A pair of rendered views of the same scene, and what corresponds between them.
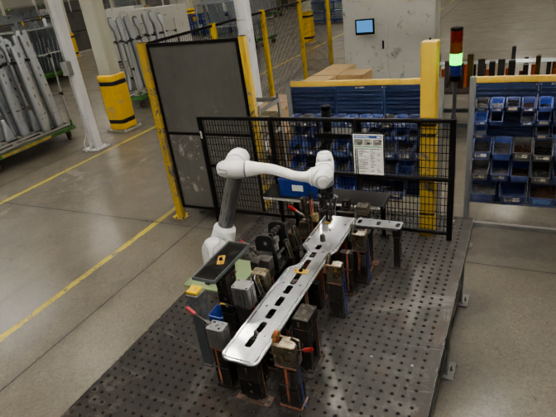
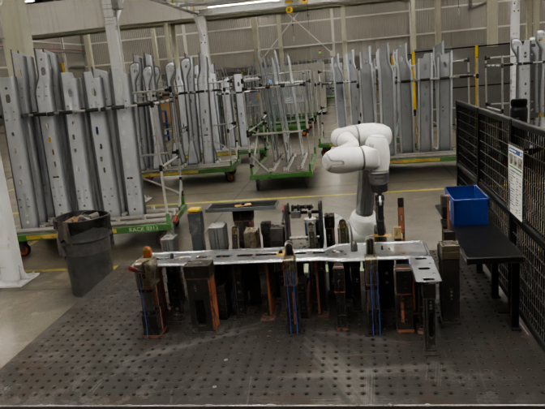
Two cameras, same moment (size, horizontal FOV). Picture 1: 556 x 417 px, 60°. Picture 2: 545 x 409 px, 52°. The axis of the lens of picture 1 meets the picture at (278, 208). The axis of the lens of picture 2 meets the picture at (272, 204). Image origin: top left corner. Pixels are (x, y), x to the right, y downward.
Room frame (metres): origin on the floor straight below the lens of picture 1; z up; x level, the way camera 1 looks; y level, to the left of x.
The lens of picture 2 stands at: (1.35, -2.42, 1.83)
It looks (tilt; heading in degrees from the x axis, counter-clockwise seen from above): 13 degrees down; 70
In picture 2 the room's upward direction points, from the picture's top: 5 degrees counter-clockwise
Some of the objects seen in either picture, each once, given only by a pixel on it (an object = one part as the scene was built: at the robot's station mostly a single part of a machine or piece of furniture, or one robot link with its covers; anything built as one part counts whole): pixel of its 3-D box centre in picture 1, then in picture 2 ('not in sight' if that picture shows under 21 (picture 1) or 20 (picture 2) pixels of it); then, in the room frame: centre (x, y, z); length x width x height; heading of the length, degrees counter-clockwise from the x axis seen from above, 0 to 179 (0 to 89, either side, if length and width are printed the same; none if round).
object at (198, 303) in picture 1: (203, 328); (199, 251); (1.96, 0.45, 0.92); 0.08 x 0.08 x 0.44; 61
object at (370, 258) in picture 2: (360, 257); (372, 294); (2.48, -0.45, 0.87); 0.12 x 0.09 x 0.35; 61
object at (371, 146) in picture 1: (368, 154); (517, 182); (3.07, -0.66, 1.30); 0.23 x 0.02 x 0.31; 61
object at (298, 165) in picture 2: not in sight; (283, 127); (4.89, 6.45, 0.88); 1.91 x 1.00 x 1.76; 62
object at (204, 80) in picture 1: (209, 138); not in sight; (4.94, 0.61, 1.00); 1.34 x 0.14 x 2.00; 61
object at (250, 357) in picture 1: (300, 274); (276, 255); (2.20, -0.07, 1.00); 1.38 x 0.22 x 0.02; 151
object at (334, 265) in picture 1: (336, 289); (292, 293); (2.19, -0.26, 0.87); 0.12 x 0.09 x 0.35; 61
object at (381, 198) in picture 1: (323, 196); (472, 229); (3.11, -0.34, 1.02); 0.90 x 0.22 x 0.03; 61
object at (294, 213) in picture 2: (275, 265); (306, 250); (2.41, 0.05, 0.94); 0.18 x 0.13 x 0.49; 151
